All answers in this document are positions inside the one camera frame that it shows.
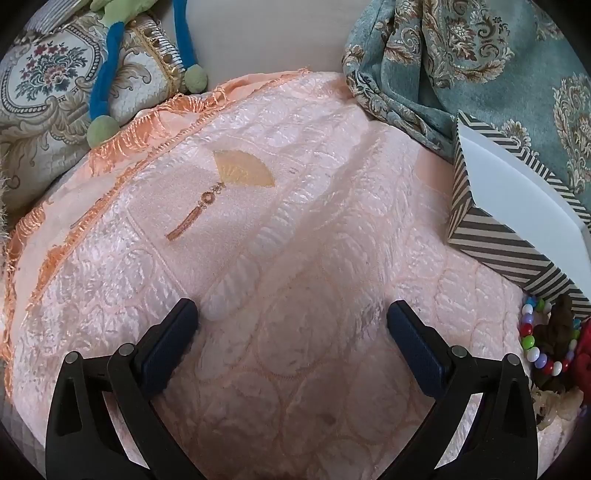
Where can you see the grey striped cushion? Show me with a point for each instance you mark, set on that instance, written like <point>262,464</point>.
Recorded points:
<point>60,11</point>

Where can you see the pink quilted fringed blanket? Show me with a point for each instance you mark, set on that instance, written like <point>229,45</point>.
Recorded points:
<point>300,230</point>

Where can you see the striped cardboard box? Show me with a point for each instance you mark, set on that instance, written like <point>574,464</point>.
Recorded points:
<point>508,184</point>

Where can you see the brown bow hair clip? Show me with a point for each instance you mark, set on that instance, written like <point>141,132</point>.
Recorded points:
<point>558,327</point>

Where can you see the red ribbon bow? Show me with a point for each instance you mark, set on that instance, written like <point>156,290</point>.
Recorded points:
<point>584,364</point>

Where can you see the teal floral patterned cloth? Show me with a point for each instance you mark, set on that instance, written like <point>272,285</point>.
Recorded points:
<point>485,60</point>

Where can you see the beige sofa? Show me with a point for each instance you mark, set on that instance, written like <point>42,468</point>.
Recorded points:
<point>277,37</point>

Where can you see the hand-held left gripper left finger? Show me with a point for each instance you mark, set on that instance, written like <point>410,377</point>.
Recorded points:
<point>173,341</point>

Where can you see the green and blue plush toy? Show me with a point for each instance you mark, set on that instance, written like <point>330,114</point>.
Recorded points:
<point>104,78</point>

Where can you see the beige floral embroidered cushion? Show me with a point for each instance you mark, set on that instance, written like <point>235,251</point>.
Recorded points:
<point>41,92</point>

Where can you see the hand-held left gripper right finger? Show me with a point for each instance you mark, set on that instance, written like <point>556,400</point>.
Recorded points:
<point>413,344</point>

